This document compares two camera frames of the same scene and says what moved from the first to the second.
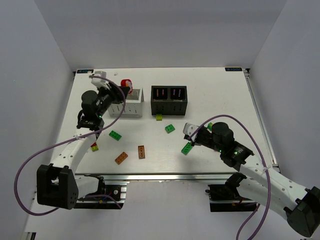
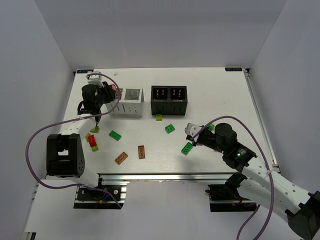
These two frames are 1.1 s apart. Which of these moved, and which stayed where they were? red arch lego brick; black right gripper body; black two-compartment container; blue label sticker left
Moved: red arch lego brick
Stayed: blue label sticker left; black right gripper body; black two-compartment container
